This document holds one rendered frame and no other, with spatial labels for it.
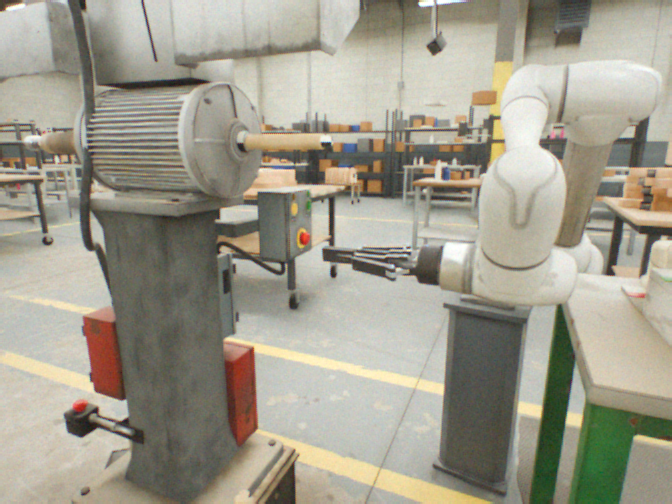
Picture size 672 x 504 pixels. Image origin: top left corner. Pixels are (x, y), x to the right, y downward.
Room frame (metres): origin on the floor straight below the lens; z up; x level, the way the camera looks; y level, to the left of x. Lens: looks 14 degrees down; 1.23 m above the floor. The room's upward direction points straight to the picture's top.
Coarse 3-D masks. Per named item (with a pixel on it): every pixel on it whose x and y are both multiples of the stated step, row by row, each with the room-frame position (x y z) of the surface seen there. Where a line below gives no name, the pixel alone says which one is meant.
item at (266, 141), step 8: (248, 136) 0.94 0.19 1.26; (256, 136) 0.93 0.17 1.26; (264, 136) 0.92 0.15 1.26; (272, 136) 0.92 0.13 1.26; (280, 136) 0.91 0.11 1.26; (288, 136) 0.90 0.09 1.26; (296, 136) 0.89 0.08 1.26; (304, 136) 0.88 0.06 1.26; (312, 136) 0.88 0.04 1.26; (320, 136) 0.87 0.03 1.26; (248, 144) 0.94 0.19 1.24; (256, 144) 0.93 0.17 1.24; (264, 144) 0.92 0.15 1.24; (272, 144) 0.91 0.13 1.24; (280, 144) 0.90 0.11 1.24; (288, 144) 0.90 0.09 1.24; (296, 144) 0.89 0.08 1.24; (304, 144) 0.88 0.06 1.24; (312, 144) 0.87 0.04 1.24; (320, 144) 0.87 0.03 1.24
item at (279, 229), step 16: (272, 192) 1.15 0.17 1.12; (288, 192) 1.15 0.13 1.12; (304, 192) 1.23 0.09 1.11; (272, 208) 1.15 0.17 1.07; (288, 208) 1.14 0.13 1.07; (304, 208) 1.23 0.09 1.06; (272, 224) 1.15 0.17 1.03; (288, 224) 1.14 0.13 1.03; (304, 224) 1.23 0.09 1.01; (272, 240) 1.16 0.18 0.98; (288, 240) 1.14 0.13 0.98; (272, 256) 1.16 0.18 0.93; (288, 256) 1.14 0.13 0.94; (272, 272) 1.19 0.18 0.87
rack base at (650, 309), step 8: (656, 272) 0.70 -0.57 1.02; (664, 272) 0.70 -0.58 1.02; (648, 280) 0.73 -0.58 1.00; (656, 280) 0.69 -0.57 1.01; (648, 288) 0.72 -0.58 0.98; (656, 288) 0.69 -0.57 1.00; (664, 288) 0.66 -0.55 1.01; (648, 296) 0.72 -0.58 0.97; (656, 296) 0.68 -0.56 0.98; (664, 296) 0.65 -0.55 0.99; (648, 304) 0.71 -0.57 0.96; (656, 304) 0.68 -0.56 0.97; (664, 304) 0.65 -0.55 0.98; (648, 312) 0.70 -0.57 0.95; (656, 312) 0.67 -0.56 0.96; (664, 312) 0.64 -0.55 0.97; (648, 320) 0.69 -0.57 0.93; (656, 320) 0.66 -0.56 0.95; (664, 320) 0.63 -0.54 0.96; (656, 328) 0.66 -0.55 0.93; (664, 328) 0.63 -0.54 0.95; (664, 336) 0.62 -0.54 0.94
